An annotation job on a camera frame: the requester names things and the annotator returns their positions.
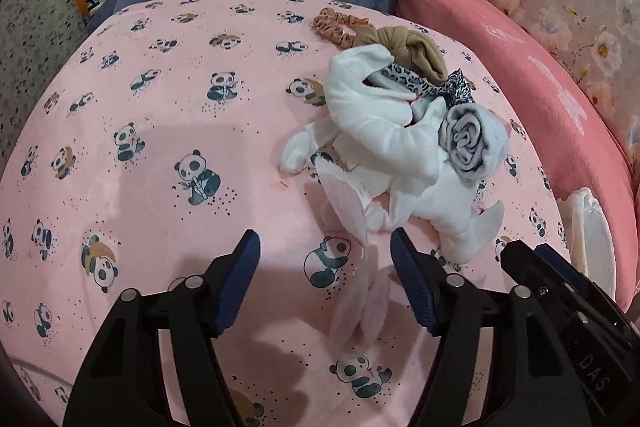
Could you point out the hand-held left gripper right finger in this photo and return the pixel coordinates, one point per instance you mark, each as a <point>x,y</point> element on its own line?
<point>412,277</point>

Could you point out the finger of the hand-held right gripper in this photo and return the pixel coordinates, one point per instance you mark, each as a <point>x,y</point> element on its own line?
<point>525,264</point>
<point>570,272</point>

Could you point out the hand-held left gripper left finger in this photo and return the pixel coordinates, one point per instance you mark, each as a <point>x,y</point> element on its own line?
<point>240,277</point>

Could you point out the bin with white bag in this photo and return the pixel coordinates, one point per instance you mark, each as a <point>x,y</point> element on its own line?
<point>595,232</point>

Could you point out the grey sock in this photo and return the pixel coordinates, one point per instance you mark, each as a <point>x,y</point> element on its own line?
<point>467,139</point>

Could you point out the white fluffy cloth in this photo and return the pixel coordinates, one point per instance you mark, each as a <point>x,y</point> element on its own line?
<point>370,122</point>

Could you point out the leopard print cloth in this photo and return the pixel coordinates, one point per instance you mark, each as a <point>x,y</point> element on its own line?
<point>405,77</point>

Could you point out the tan knotted stocking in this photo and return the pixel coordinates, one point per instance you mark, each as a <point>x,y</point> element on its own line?
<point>415,52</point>

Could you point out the brown scrunchie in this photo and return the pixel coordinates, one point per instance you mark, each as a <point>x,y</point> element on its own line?
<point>326,24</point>

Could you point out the pink panda printed sheet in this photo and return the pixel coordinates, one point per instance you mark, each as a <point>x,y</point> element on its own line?
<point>150,107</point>

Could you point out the pink blanket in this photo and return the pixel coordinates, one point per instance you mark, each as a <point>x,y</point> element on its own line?
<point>525,72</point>

